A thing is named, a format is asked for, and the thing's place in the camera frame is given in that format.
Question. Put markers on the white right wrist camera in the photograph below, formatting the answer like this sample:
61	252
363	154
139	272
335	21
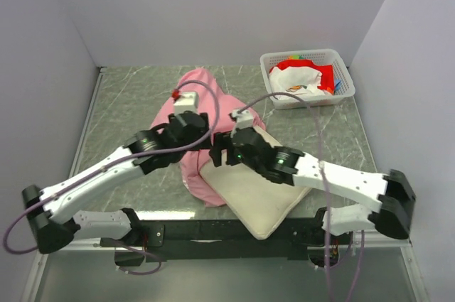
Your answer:
242	119

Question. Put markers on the aluminium extrusion rail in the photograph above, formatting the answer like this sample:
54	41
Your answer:
374	239

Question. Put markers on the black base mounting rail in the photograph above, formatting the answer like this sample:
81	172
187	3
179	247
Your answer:
229	239

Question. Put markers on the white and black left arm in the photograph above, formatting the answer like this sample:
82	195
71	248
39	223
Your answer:
56	215

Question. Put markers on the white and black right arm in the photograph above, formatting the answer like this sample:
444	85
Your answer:
383	202

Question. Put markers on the cream pillow with bear print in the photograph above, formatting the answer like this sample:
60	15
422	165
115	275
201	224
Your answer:
259	204

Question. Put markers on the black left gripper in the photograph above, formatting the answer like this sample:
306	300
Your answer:
205	145

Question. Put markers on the white plastic mesh basket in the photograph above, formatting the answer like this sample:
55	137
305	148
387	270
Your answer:
320	57

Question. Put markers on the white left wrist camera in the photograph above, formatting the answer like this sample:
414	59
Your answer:
184	102

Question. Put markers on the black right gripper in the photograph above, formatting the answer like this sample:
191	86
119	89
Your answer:
222	141

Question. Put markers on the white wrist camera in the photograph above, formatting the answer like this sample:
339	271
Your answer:
184	102
242	119

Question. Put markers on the white and red printed cloth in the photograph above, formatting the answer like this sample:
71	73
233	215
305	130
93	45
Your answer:
300	76

